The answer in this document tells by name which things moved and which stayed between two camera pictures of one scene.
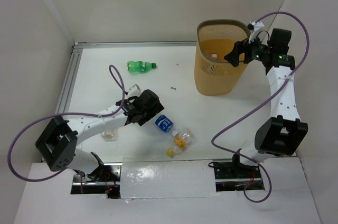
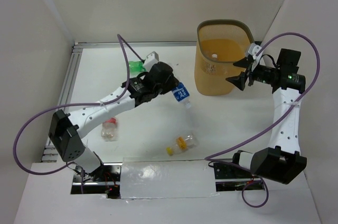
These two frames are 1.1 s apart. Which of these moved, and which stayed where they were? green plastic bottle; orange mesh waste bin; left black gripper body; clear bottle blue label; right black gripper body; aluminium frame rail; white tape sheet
Moved: left black gripper body; right black gripper body; clear bottle blue label
Stayed: orange mesh waste bin; white tape sheet; green plastic bottle; aluminium frame rail
